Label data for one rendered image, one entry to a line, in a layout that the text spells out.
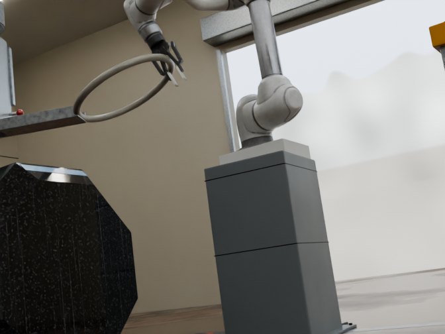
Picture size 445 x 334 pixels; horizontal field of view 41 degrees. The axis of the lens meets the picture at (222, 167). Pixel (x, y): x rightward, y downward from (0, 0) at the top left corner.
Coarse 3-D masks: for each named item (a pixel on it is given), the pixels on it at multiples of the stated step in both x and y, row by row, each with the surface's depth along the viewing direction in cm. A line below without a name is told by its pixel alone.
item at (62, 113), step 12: (60, 108) 257; (72, 108) 256; (0, 120) 258; (12, 120) 258; (24, 120) 257; (36, 120) 257; (48, 120) 256; (60, 120) 258; (72, 120) 261; (84, 120) 264; (0, 132) 269; (12, 132) 264; (24, 132) 267
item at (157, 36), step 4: (152, 36) 255; (156, 36) 255; (160, 36) 256; (148, 40) 256; (152, 40) 255; (156, 40) 255; (160, 40) 255; (164, 40) 256; (148, 44) 257; (152, 44) 255; (156, 44) 257; (160, 44) 257; (164, 44) 256; (152, 48) 258; (156, 48) 257; (160, 48) 257; (168, 48) 257; (152, 52) 258; (160, 52) 257; (164, 52) 256
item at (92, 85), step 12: (132, 60) 240; (144, 60) 243; (156, 60) 249; (168, 60) 256; (108, 72) 238; (96, 84) 240; (84, 96) 243; (144, 96) 283; (132, 108) 284; (96, 120) 273
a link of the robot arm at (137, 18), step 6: (126, 0) 259; (132, 0) 257; (126, 6) 258; (132, 6) 255; (126, 12) 259; (132, 12) 255; (138, 12) 253; (156, 12) 256; (132, 18) 257; (138, 18) 255; (144, 18) 254; (150, 18) 256; (132, 24) 259; (138, 24) 256; (144, 24) 256
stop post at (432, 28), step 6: (438, 24) 212; (444, 24) 211; (432, 30) 213; (438, 30) 212; (444, 30) 210; (432, 36) 213; (438, 36) 211; (444, 36) 210; (432, 42) 212; (438, 42) 211; (444, 42) 210; (438, 48) 215; (444, 48) 212; (444, 54) 212; (444, 60) 212; (444, 66) 211
